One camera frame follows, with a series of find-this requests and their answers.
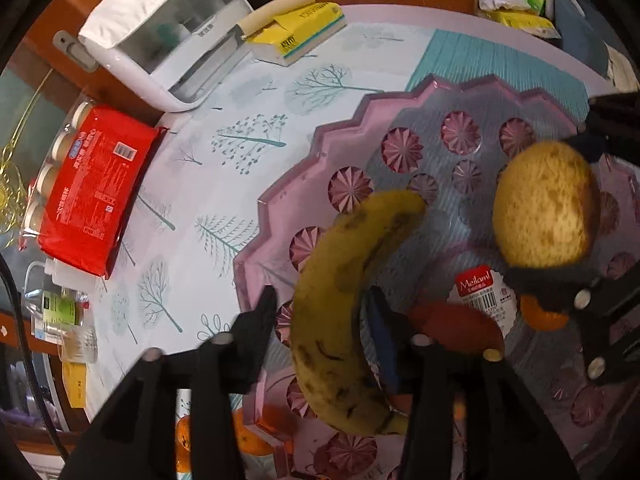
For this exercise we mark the clear glass cup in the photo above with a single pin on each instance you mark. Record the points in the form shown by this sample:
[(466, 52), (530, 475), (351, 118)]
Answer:
[(79, 344)]

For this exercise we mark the red snack package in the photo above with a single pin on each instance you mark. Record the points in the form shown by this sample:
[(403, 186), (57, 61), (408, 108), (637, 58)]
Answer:
[(97, 173)]

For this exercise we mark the yellow spotted pear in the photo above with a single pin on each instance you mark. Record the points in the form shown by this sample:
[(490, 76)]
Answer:
[(547, 207)]

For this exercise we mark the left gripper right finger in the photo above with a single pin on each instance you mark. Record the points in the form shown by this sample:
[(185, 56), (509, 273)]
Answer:
[(506, 433)]

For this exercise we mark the small tangerine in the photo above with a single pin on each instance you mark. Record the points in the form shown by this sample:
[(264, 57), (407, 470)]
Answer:
[(539, 319)]

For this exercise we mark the tree pattern tablecloth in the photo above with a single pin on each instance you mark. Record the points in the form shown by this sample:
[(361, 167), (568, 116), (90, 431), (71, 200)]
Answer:
[(173, 286)]

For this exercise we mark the white squeeze bottle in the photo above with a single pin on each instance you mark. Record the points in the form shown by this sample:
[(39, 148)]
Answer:
[(67, 280)]

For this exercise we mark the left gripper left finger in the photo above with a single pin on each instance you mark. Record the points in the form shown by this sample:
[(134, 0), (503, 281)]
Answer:
[(134, 434)]

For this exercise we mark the yellow tissue pack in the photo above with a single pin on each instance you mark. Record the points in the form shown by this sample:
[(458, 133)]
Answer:
[(283, 31)]

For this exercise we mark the jar pack behind package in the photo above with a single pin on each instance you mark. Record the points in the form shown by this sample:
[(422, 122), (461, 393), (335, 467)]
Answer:
[(41, 187)]

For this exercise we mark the pink plastic fruit bowl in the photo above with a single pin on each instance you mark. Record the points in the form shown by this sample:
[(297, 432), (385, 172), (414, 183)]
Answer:
[(448, 142)]

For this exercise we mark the spotted yellow banana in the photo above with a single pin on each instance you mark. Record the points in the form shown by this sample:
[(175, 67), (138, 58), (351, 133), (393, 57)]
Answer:
[(330, 366)]

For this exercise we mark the red yellow apple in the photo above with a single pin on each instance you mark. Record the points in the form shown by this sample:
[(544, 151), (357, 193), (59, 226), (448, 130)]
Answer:
[(458, 328)]

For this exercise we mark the large orange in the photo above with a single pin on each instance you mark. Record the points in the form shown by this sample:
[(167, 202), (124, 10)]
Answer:
[(262, 434)]

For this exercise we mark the green label bottle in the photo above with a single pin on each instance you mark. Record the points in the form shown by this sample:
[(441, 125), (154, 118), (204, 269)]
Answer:
[(52, 314)]

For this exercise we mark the yellow flat box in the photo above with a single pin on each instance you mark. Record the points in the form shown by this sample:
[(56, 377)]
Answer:
[(75, 382)]

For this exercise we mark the white countertop appliance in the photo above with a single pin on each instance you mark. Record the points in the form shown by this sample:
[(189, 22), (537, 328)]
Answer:
[(179, 54)]

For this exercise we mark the gold door ornament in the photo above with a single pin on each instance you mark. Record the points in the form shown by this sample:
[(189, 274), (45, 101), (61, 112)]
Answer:
[(13, 191)]

